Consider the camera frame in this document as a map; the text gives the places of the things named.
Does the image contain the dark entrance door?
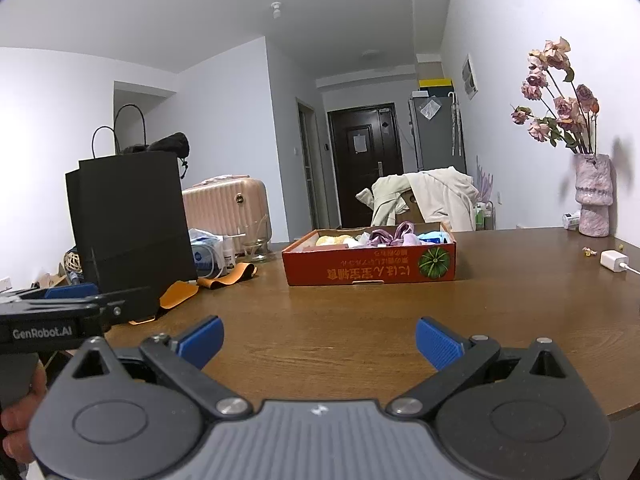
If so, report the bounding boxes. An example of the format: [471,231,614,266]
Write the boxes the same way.
[327,105,405,229]

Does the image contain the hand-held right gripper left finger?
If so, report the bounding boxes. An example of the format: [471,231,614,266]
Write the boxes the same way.
[62,316,252,419]

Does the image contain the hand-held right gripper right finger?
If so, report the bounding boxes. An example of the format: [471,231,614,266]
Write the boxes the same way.
[386,317,582,417]

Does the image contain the grey side door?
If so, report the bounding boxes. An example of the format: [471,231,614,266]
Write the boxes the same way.
[296,97,321,231]

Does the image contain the purple satin scrunchie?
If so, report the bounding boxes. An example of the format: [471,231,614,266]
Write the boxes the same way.
[367,225,416,249]

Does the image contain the person's left hand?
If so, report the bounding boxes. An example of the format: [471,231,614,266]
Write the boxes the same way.
[0,355,49,465]

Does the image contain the pink suitcase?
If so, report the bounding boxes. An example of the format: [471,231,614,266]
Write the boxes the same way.
[181,176,274,256]

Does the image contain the black paper bag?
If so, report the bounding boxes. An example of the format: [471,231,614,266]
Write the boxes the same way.
[65,104,199,306]

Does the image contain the black fabric bundle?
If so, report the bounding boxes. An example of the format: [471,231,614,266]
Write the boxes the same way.
[119,132,191,161]

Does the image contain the clear glass vase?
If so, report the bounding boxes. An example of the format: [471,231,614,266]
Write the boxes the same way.
[242,215,276,264]

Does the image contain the wall electrical panel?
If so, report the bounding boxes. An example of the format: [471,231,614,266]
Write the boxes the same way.
[461,55,480,100]

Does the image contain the small storage rack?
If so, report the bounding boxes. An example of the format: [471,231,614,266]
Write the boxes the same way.
[474,200,496,231]

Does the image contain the orange leather strap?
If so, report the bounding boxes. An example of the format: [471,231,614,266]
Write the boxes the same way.
[196,262,259,291]
[127,280,197,326]

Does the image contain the orange cardboard box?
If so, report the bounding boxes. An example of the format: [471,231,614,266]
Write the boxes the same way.
[281,222,457,287]

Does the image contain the white umbrella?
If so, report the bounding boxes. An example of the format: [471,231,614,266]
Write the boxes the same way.
[448,92,461,157]

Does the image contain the brown cardboard box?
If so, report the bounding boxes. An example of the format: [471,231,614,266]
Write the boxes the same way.
[400,190,426,226]

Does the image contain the white charger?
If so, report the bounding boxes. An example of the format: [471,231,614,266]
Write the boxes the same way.
[600,250,630,274]

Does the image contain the beige coat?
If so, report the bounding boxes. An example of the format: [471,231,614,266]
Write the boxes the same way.
[356,166,480,234]

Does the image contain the blue and white package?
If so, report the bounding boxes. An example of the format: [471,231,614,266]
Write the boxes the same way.
[189,228,226,276]

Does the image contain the dried rose bouquet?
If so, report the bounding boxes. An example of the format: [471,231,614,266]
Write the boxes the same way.
[510,37,600,156]

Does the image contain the pink textured vase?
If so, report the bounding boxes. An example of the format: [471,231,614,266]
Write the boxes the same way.
[572,152,614,238]

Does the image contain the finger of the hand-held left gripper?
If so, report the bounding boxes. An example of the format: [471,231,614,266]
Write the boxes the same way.
[79,287,154,334]
[15,282,101,304]

